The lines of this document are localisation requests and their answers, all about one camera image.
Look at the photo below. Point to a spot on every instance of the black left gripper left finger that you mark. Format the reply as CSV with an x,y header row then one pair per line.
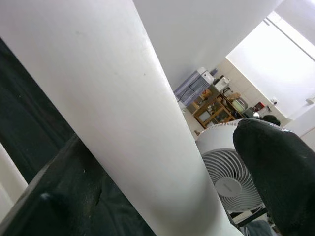
x,y
61,196

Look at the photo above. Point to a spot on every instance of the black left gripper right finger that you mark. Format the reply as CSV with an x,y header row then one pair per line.
x,y
283,177

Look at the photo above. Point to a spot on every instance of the white plastic table leg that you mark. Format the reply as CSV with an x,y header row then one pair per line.
x,y
8,177
110,98

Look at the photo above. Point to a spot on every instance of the white standing fan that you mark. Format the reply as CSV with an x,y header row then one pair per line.
x,y
221,172

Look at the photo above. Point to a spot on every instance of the black table cloth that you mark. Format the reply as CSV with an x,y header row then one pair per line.
x,y
24,110

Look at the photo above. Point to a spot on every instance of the wooden shelf cabinet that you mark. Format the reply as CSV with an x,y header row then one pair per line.
x,y
211,115

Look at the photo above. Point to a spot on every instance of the white small kitchen appliance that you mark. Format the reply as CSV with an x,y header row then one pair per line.
x,y
221,84

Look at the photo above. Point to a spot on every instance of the white air purifier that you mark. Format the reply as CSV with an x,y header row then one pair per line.
x,y
197,83

